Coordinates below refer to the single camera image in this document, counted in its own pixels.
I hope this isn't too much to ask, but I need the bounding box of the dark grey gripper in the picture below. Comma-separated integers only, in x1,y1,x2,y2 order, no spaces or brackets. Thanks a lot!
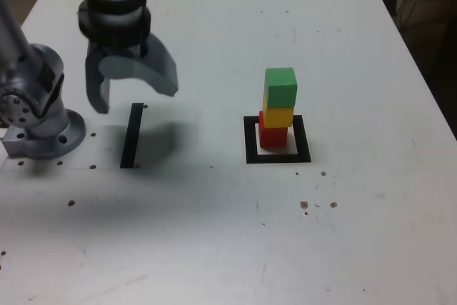
84,33,179,115

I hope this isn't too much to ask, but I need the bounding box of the green cube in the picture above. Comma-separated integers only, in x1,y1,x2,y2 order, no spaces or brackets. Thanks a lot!
264,67,298,109

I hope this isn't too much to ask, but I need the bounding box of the red cube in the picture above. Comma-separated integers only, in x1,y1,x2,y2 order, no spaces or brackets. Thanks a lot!
258,111,288,149

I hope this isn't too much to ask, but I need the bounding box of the yellow cube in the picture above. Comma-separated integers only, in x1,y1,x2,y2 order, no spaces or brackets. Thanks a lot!
262,96,294,129

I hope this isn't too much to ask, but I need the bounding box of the black tape square outline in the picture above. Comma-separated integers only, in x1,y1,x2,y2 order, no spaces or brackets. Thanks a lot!
243,114,312,165

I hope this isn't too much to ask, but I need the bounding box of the black tape strip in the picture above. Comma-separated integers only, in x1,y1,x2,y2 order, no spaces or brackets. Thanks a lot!
119,102,145,169

